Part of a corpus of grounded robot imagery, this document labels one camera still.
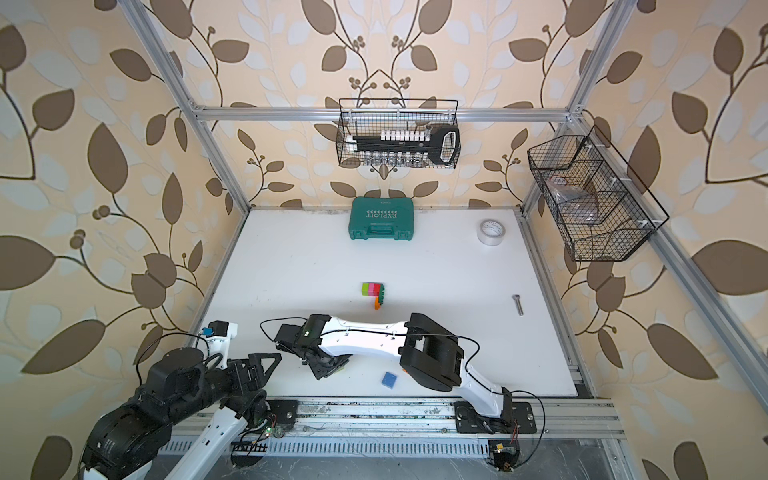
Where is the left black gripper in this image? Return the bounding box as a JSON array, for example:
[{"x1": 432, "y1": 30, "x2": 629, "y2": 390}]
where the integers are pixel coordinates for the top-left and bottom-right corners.
[{"x1": 166, "y1": 350, "x2": 282, "y2": 427}]

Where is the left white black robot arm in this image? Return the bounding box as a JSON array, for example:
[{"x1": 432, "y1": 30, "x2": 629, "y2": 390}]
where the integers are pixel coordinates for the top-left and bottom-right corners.
[{"x1": 80, "y1": 347, "x2": 281, "y2": 479}]

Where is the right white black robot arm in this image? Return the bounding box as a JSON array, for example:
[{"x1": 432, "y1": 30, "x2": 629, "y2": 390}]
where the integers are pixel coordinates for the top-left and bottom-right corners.
[{"x1": 274, "y1": 313, "x2": 519, "y2": 431}]

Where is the blue lego brick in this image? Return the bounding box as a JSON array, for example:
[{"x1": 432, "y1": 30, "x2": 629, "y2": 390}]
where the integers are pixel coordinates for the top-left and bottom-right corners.
[{"x1": 381, "y1": 372, "x2": 398, "y2": 390}]

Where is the green plastic tool case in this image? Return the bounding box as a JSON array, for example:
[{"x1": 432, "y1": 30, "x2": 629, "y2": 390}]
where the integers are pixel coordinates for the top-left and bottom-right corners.
[{"x1": 348, "y1": 197, "x2": 415, "y2": 241}]

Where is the clear tape roll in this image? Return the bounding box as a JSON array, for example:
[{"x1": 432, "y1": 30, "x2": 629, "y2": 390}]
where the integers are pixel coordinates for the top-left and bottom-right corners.
[{"x1": 477, "y1": 219, "x2": 506, "y2": 247}]

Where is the silver bolt on table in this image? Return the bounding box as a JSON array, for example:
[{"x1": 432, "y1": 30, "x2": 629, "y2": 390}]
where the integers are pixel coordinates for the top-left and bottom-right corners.
[{"x1": 512, "y1": 294, "x2": 524, "y2": 317}]

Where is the black white tool in basket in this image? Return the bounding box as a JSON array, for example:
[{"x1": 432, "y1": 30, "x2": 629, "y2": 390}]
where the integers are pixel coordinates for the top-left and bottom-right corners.
[{"x1": 343, "y1": 123, "x2": 461, "y2": 168}]

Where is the plastic bag in basket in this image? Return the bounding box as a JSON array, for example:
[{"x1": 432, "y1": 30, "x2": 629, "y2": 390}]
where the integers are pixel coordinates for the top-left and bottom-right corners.
[{"x1": 546, "y1": 175, "x2": 599, "y2": 224}]

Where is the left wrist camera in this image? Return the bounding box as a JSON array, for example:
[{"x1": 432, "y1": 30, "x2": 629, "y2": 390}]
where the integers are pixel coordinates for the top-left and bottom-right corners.
[{"x1": 200, "y1": 320, "x2": 238, "y2": 370}]

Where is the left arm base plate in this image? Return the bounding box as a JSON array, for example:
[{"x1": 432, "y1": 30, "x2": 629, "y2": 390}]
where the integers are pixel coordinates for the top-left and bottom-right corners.
[{"x1": 249, "y1": 399, "x2": 299, "y2": 436}]

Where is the black wire basket back wall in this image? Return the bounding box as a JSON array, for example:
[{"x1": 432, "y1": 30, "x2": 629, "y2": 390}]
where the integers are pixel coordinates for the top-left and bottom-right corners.
[{"x1": 335, "y1": 97, "x2": 462, "y2": 170}]

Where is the black wire basket wall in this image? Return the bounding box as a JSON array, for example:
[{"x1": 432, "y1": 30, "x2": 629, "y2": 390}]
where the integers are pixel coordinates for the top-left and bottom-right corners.
[
  {"x1": 527, "y1": 126, "x2": 669, "y2": 262},
  {"x1": 335, "y1": 97, "x2": 462, "y2": 170}
]

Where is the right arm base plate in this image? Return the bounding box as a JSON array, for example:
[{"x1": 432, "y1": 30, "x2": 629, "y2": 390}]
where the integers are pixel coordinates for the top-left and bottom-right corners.
[{"x1": 453, "y1": 401, "x2": 538, "y2": 434}]

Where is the black wire basket right wall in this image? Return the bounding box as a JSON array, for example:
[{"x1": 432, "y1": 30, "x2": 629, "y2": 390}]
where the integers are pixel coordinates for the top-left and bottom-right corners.
[{"x1": 527, "y1": 126, "x2": 669, "y2": 262}]

